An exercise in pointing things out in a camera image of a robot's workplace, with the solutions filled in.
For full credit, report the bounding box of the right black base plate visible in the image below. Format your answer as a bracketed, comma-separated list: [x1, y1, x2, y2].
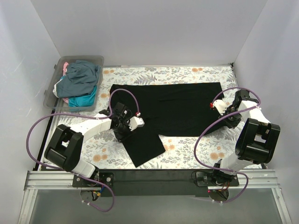
[194, 170, 239, 187]

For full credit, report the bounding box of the clear plastic bin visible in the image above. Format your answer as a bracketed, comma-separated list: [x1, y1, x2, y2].
[43, 56, 104, 112]

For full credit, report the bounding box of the turquoise shirt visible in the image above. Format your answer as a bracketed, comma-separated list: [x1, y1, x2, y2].
[68, 86, 97, 107]

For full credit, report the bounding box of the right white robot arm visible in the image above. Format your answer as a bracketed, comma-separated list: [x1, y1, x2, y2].
[210, 90, 280, 186]

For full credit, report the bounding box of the floral table mat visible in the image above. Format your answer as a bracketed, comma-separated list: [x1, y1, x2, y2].
[46, 66, 262, 170]

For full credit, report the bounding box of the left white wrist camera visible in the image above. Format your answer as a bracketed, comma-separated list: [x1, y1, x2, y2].
[128, 112, 145, 131]

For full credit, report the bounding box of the teal blue shirt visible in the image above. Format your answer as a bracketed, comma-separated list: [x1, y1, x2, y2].
[53, 60, 101, 98]

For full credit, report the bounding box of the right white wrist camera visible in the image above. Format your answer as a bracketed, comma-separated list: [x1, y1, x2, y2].
[210, 99, 227, 115]

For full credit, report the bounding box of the black t-shirt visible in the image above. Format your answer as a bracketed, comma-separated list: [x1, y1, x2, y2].
[110, 82, 224, 167]

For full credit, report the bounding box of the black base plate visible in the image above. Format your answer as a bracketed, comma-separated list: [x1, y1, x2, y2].
[194, 170, 239, 187]
[72, 172, 114, 188]

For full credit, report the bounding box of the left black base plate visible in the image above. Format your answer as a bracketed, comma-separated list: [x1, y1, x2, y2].
[72, 172, 114, 188]

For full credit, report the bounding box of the pink white garment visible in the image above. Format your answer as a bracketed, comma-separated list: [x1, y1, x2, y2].
[63, 62, 69, 76]

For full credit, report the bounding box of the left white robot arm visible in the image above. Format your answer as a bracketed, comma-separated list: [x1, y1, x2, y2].
[44, 103, 144, 187]

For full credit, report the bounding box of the aluminium frame rail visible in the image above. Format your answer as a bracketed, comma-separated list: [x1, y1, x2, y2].
[18, 169, 292, 224]

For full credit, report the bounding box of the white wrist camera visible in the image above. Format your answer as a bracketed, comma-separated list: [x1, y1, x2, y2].
[210, 99, 227, 115]
[128, 112, 145, 131]

